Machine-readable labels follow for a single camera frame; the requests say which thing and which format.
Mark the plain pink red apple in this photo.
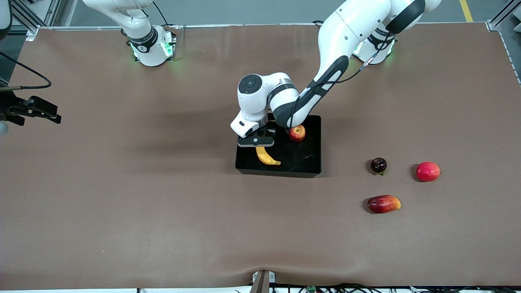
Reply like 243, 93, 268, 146
416, 162, 441, 182

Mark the yellow banana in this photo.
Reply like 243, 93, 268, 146
255, 146, 282, 166

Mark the red yellow mango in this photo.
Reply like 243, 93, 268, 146
367, 195, 402, 214

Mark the aluminium frame profile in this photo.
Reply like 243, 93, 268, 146
0, 0, 61, 41
486, 0, 521, 32

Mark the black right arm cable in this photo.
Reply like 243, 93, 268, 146
0, 52, 53, 90

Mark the black plastic box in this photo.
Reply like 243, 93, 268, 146
235, 115, 322, 179

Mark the dark purple mangosteen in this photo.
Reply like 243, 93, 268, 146
370, 157, 388, 176

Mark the brown table cover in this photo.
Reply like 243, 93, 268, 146
0, 22, 521, 290

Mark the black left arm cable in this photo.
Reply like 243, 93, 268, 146
287, 33, 393, 127

